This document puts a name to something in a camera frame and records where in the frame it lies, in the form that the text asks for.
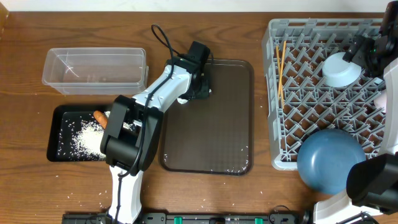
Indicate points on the dark blue plate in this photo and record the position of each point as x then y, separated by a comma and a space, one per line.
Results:
325, 159

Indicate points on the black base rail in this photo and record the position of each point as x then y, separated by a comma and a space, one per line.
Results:
162, 218

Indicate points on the white rice pile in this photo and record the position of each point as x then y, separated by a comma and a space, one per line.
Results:
79, 138

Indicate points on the white pink cup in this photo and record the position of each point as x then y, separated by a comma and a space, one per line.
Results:
380, 102

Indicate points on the wooden chopstick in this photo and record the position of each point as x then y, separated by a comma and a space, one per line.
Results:
278, 64
281, 69

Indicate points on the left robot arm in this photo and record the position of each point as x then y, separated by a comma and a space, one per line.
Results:
131, 135

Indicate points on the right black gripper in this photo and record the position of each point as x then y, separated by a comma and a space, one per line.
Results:
359, 51

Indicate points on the clear plastic bin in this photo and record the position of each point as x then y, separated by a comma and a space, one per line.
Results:
96, 70

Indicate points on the orange carrot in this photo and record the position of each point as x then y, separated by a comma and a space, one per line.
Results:
101, 119

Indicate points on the black plastic tray bin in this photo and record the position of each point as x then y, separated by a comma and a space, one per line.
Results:
57, 119

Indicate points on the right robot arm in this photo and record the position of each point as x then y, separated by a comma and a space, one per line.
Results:
371, 188

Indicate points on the light blue bowl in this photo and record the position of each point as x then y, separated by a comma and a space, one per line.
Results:
339, 73

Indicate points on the dark brown serving tray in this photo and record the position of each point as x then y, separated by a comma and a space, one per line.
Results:
214, 135

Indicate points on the grey dishwasher rack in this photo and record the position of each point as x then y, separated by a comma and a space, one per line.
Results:
309, 104

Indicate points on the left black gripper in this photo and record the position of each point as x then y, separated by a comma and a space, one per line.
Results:
205, 94

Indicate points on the white paper napkin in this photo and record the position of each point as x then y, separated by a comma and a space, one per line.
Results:
183, 100

